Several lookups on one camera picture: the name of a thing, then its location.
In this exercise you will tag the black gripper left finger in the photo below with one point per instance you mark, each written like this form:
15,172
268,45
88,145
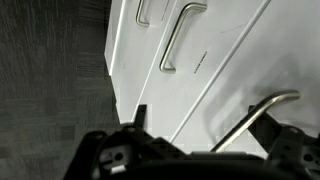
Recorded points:
141,116

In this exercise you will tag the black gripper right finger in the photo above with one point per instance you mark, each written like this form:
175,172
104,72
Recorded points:
268,130

